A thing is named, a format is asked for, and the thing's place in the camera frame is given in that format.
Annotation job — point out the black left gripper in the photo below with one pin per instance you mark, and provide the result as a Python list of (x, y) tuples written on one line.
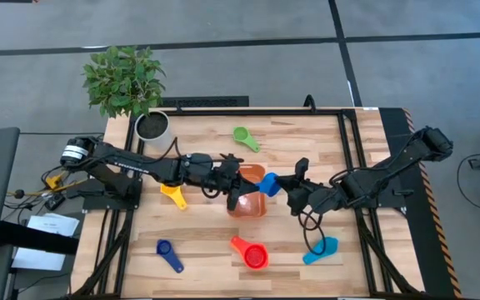
[(213, 175)]

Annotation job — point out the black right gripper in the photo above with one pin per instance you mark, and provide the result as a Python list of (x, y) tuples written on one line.
[(315, 198)]

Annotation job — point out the orange plastic basket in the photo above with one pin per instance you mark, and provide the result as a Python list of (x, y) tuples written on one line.
[(251, 206)]

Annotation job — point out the green measuring cup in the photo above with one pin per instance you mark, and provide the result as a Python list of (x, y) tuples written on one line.
[(241, 134)]

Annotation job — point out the red measuring cup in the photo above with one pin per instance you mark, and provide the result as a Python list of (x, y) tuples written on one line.
[(254, 255)]

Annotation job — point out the yellow measuring cup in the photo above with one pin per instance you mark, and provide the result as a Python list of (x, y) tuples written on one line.
[(175, 195)]

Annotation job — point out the light blue measuring cup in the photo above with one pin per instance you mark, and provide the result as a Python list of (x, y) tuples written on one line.
[(331, 246)]

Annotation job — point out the small dark blue measuring cup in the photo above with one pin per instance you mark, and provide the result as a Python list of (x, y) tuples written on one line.
[(164, 247)]

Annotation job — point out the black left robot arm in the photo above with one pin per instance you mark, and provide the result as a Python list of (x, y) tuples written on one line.
[(115, 160)]

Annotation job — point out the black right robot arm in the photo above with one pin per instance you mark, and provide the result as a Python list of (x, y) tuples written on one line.
[(390, 171)]

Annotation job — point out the black mat with hazard stripes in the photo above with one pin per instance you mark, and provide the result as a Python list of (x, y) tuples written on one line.
[(394, 137)]

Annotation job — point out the green leafy plant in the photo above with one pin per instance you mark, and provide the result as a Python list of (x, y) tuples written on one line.
[(121, 81)]

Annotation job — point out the black power adapter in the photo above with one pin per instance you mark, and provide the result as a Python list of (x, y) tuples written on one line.
[(54, 202)]

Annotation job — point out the white paper sheet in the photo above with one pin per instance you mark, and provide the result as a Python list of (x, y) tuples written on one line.
[(36, 259), (56, 225)]

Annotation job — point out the black bar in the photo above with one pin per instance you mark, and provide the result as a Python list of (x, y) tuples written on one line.
[(36, 241)]

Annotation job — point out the black round plug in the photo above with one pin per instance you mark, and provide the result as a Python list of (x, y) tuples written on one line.
[(19, 193)]

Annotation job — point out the black aluminium table frame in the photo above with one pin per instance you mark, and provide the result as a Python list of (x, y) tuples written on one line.
[(244, 112)]

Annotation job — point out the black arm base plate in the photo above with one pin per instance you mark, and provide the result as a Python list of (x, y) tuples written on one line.
[(106, 202), (390, 200)]

